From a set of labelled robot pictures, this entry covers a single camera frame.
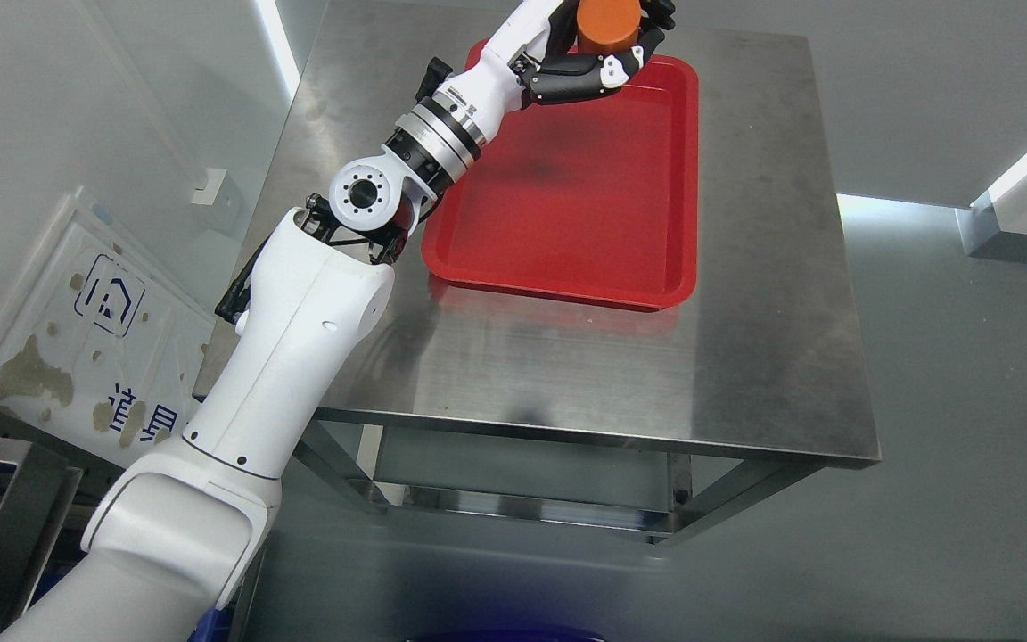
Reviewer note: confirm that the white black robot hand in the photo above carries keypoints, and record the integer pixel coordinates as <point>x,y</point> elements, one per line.
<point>532,59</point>

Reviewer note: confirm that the orange cylindrical capacitor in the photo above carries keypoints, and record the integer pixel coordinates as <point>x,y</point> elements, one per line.
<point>607,27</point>

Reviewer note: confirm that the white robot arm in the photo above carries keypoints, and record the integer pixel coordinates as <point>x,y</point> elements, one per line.
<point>172,539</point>

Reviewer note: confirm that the red plastic tray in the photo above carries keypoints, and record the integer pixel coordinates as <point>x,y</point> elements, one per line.
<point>592,202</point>

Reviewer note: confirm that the stainless steel table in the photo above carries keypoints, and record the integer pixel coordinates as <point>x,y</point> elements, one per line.
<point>758,380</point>

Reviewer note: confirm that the white sign board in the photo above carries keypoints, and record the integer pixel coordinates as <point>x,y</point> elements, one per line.
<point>98,347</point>

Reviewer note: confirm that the metal shelf rack frame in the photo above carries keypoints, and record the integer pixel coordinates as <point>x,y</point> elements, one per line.
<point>48,489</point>

